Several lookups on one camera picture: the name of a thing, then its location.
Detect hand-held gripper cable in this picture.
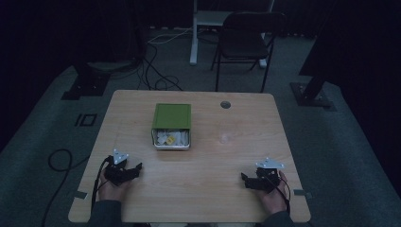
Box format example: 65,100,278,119
90,155,113,216
264,173,292,216

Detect black floor cable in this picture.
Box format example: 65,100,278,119
41,148,92,227

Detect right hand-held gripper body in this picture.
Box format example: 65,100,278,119
254,157,286,194

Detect left hand-held gripper cable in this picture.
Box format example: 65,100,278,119
90,155,113,216

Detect black stand base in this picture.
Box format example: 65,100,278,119
289,74,335,109
61,61,112,101

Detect black folding chair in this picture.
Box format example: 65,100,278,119
210,11,288,94

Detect person's right hand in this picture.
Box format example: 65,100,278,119
255,170,289,216

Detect white floor cable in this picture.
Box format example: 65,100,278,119
147,26,194,45

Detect person's left hand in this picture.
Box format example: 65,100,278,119
97,172,135,203

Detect tangle of black floor cables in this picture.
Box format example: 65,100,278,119
136,42,184,92

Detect pile of white packets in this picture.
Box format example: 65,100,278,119
154,130,190,147

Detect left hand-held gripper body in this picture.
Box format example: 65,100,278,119
104,148,135,187

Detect right hand-held gripper cable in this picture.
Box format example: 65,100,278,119
264,173,292,216

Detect white desk frame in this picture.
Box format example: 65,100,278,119
189,0,276,69

